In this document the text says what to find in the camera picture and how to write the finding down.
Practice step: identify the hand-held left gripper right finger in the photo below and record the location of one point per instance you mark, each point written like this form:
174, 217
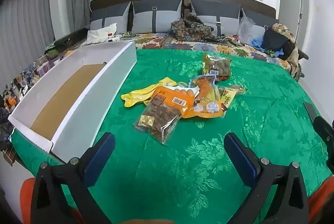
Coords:
238, 156

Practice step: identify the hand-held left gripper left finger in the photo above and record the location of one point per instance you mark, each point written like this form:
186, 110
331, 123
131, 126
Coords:
100, 156

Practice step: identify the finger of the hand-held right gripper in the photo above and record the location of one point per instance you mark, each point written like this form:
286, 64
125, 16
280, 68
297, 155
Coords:
325, 135

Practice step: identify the yellow-edged egg snack packet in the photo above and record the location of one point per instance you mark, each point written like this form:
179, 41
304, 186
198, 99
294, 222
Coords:
203, 108

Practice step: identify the white cardboard box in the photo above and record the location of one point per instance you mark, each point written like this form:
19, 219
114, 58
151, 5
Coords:
65, 98

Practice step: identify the clear packet of dark snacks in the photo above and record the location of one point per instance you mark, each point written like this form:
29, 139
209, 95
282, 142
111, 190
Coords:
159, 119

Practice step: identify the long yellow snack packet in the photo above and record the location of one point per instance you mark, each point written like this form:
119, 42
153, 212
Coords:
138, 95

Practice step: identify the dark grey flat device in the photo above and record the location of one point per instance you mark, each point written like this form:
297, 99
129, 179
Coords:
310, 111

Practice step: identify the green floral bedspread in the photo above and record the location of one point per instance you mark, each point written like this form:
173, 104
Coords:
208, 161

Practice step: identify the yellow and red strip packet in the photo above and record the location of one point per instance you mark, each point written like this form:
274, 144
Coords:
227, 97

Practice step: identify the clear packet of brown meat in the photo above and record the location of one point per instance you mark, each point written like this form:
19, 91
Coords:
238, 89

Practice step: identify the clear packet with orange food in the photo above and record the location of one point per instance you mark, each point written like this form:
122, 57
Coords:
204, 87

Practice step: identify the person's left leg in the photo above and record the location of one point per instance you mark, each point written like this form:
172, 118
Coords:
27, 200

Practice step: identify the gold packet of brown balls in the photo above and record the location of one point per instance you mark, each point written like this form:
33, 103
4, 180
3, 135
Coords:
218, 64

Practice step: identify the row of small boxes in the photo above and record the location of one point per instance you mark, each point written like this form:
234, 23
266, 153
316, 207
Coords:
39, 70

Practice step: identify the flower print bedsheet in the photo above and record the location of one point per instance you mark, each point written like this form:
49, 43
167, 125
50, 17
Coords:
234, 50

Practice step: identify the blue cloth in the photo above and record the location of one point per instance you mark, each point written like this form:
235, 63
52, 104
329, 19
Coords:
257, 42

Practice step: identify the white cloth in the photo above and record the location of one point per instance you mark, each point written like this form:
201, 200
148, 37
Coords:
101, 32

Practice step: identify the clear plastic bag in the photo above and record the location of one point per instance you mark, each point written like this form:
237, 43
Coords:
245, 29

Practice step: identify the grey two-tone pillow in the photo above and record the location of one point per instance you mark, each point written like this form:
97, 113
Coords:
224, 15
159, 17
109, 19
258, 21

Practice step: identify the white door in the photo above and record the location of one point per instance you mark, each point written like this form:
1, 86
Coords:
292, 4

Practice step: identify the dark patterned cloth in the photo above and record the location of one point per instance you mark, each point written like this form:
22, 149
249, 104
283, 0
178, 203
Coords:
193, 29

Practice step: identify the grey curtain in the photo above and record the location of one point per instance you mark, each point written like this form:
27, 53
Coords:
31, 17

